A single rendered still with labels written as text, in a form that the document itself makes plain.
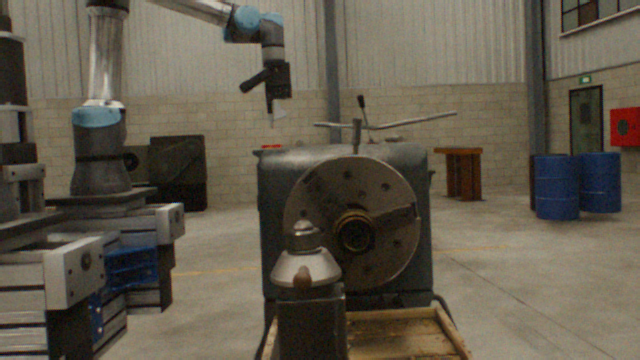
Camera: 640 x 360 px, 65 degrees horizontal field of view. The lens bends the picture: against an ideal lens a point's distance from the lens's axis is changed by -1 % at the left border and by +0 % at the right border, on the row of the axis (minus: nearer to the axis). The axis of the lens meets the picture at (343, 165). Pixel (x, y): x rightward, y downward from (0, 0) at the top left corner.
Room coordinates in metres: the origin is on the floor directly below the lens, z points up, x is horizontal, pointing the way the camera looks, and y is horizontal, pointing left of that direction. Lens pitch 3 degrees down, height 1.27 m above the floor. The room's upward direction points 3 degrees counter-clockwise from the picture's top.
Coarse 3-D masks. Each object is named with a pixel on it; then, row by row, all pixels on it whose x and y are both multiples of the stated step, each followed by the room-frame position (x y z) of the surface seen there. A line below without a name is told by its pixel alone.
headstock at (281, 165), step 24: (336, 144) 1.80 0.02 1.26; (360, 144) 1.47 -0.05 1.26; (384, 144) 1.34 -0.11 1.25; (408, 144) 1.34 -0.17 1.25; (264, 168) 1.28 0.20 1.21; (288, 168) 1.28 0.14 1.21; (408, 168) 1.29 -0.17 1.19; (264, 192) 1.28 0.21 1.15; (288, 192) 1.28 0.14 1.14; (264, 216) 1.28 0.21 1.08; (264, 240) 1.29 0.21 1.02; (264, 264) 1.29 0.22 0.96; (408, 264) 1.29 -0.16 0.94; (432, 264) 1.32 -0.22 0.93; (264, 288) 1.29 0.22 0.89; (384, 288) 1.29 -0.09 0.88; (408, 288) 1.29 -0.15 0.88
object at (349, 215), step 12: (348, 216) 1.01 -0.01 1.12; (360, 216) 1.01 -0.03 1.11; (336, 228) 1.01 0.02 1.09; (372, 228) 0.99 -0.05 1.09; (336, 240) 1.01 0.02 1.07; (348, 240) 1.06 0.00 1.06; (360, 240) 1.05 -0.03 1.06; (372, 240) 0.99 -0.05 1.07; (348, 252) 0.99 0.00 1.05; (360, 252) 0.99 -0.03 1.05
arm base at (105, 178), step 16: (80, 160) 1.28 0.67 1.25; (96, 160) 1.28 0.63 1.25; (112, 160) 1.30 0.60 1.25; (80, 176) 1.27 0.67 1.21; (96, 176) 1.27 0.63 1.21; (112, 176) 1.30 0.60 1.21; (128, 176) 1.35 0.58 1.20; (80, 192) 1.26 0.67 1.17; (96, 192) 1.26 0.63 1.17; (112, 192) 1.28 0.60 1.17
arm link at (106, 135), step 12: (84, 108) 1.29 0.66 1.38; (96, 108) 1.29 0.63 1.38; (108, 108) 1.31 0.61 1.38; (72, 120) 1.29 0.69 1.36; (84, 120) 1.28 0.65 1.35; (96, 120) 1.28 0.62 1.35; (108, 120) 1.30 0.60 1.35; (84, 132) 1.28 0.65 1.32; (96, 132) 1.28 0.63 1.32; (108, 132) 1.30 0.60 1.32; (120, 132) 1.34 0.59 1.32; (84, 144) 1.28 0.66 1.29; (96, 144) 1.28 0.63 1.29; (108, 144) 1.30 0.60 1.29; (120, 144) 1.34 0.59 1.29; (84, 156) 1.28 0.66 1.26
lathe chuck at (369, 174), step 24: (312, 168) 1.16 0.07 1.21; (336, 168) 1.13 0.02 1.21; (360, 168) 1.13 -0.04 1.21; (384, 168) 1.14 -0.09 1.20; (336, 192) 1.13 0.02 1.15; (360, 192) 1.14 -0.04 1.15; (384, 192) 1.14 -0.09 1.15; (408, 192) 1.14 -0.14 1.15; (288, 216) 1.13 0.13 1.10; (312, 216) 1.13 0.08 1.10; (384, 240) 1.14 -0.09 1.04; (408, 240) 1.14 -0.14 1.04; (360, 264) 1.13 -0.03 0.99; (384, 264) 1.14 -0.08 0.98; (360, 288) 1.13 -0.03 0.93
